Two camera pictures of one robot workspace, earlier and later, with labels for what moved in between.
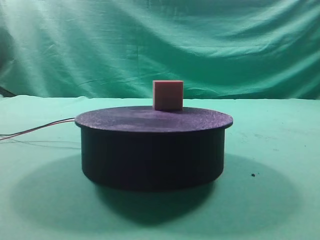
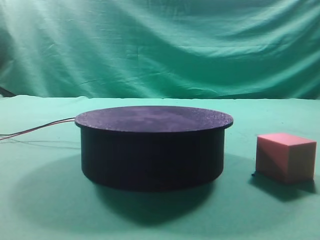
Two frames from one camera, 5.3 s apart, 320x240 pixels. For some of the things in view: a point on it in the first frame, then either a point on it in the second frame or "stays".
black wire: x=37 y=126 stays
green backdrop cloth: x=222 y=49 stays
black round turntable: x=141 y=148 stays
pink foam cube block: x=168 y=95 → x=286 y=157
